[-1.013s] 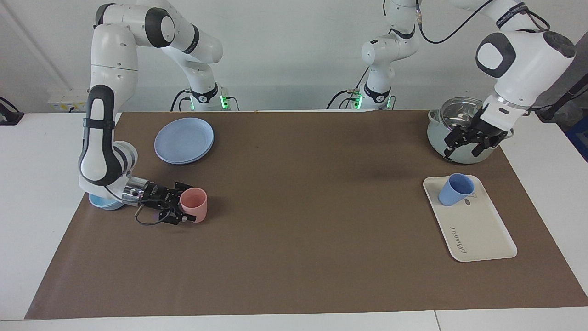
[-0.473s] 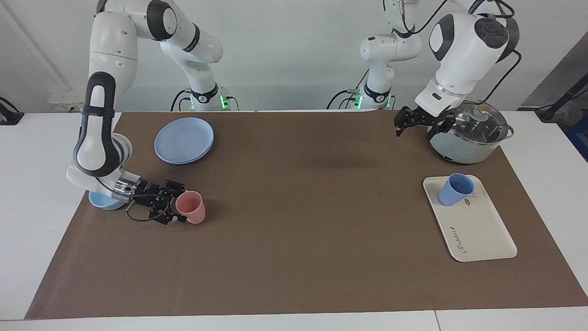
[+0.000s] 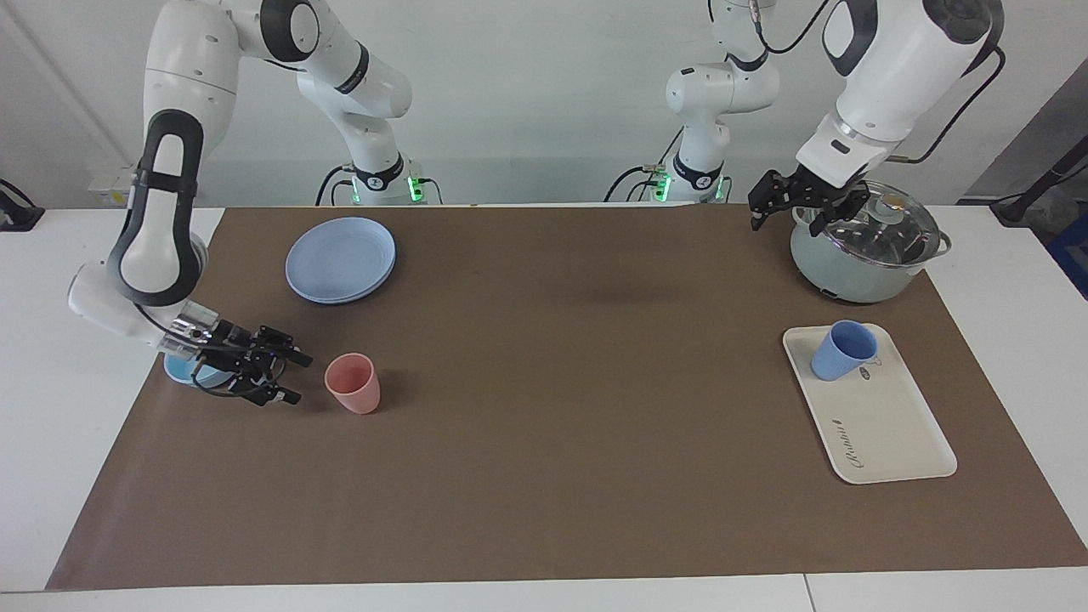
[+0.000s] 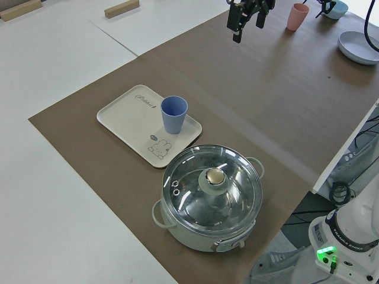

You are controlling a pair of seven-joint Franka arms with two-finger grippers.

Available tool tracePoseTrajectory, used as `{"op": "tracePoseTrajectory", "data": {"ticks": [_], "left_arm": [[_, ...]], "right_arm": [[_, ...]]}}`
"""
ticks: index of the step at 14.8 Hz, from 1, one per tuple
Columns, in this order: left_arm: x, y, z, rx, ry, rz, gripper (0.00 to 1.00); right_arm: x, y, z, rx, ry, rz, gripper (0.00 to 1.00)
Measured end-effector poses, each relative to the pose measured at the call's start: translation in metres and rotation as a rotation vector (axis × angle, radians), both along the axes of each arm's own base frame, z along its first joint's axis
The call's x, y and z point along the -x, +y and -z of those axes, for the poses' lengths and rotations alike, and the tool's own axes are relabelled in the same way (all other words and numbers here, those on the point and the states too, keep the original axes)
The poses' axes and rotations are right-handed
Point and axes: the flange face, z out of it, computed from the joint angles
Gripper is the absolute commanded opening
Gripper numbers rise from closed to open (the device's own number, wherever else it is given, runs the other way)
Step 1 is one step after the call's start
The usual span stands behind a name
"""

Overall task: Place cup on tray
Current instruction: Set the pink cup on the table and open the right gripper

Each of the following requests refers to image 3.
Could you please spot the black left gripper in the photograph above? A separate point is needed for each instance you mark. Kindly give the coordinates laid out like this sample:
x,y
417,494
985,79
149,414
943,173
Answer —
x,y
814,189

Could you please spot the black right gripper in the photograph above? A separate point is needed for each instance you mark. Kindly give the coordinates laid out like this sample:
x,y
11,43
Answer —
x,y
229,353

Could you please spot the pink plastic cup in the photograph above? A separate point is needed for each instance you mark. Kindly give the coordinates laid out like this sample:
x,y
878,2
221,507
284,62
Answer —
x,y
355,387

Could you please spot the blue plastic cup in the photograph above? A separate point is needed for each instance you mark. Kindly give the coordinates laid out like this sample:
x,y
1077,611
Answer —
x,y
837,357

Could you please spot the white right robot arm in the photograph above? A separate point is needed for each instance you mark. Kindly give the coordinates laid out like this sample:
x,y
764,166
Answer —
x,y
161,212

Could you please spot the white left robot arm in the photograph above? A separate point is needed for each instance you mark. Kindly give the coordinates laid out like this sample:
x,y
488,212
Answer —
x,y
892,76

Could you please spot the cream tray with Rabbit print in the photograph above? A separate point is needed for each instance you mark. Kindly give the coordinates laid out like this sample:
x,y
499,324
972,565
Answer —
x,y
884,425

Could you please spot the pale green electric pot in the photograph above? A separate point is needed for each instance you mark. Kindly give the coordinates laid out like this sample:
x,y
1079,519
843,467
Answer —
x,y
837,272

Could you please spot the glass pot lid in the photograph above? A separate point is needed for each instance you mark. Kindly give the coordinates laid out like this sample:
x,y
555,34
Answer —
x,y
892,229

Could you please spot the light blue bowl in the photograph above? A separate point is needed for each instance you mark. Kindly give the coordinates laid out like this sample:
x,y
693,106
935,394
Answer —
x,y
178,371

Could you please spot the pale blue round plate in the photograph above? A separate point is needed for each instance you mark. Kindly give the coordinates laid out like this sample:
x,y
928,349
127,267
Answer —
x,y
340,259

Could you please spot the black stand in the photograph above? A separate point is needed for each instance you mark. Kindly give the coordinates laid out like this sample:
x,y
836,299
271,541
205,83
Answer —
x,y
1041,183

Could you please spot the blue crate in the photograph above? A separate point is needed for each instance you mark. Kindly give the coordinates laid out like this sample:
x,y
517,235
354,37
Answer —
x,y
1073,255

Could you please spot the brown paper table mat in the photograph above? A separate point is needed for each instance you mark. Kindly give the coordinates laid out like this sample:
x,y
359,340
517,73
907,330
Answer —
x,y
552,408

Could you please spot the black clamp object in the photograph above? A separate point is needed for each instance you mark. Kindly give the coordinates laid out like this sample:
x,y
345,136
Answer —
x,y
17,212

